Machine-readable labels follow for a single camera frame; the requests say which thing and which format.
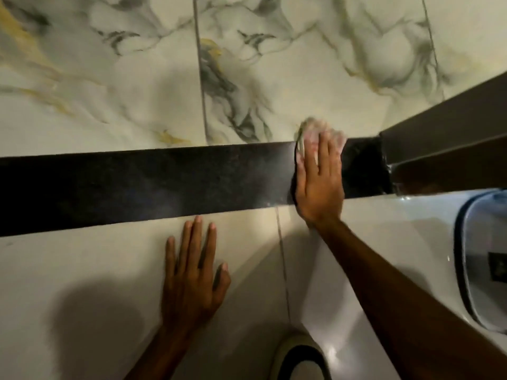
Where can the person's right hand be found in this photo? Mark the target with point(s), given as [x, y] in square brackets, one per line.
[320, 189]

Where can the person's left hand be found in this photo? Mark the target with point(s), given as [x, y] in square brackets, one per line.
[190, 290]

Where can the person's right middle finger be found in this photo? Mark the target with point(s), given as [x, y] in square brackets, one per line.
[323, 152]

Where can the person's left thumb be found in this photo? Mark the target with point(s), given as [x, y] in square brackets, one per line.
[223, 279]

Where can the person's right thumb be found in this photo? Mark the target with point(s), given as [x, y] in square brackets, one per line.
[300, 174]

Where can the person's left little finger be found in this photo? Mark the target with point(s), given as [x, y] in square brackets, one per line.
[170, 257]

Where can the person's left middle finger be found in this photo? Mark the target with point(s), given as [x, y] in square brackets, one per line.
[196, 243]

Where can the pale pink cleaning sponge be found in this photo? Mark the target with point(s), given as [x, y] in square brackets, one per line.
[313, 128]

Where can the person's left forearm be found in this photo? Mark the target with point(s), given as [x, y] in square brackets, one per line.
[158, 356]

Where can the white glossy appliance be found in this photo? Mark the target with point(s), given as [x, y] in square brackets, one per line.
[400, 237]

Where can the brown wooden cabinet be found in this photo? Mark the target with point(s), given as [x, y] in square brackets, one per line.
[447, 146]

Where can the grey dark-rimmed appliance lid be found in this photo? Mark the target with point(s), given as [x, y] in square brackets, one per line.
[485, 257]

